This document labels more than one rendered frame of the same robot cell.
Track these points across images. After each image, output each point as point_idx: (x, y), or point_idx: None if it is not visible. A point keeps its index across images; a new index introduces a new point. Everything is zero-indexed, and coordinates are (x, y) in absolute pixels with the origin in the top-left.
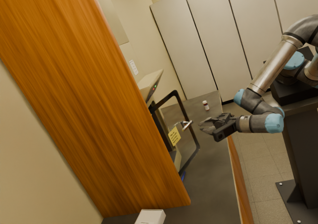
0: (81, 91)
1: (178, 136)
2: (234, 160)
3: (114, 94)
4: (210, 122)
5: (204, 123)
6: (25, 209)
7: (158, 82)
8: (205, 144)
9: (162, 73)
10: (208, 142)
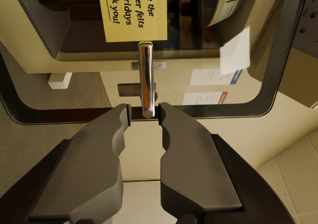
0: None
1: (120, 31)
2: None
3: None
4: (217, 185)
5: (189, 129)
6: None
7: (286, 78)
8: (19, 157)
9: (306, 101)
10: (19, 171)
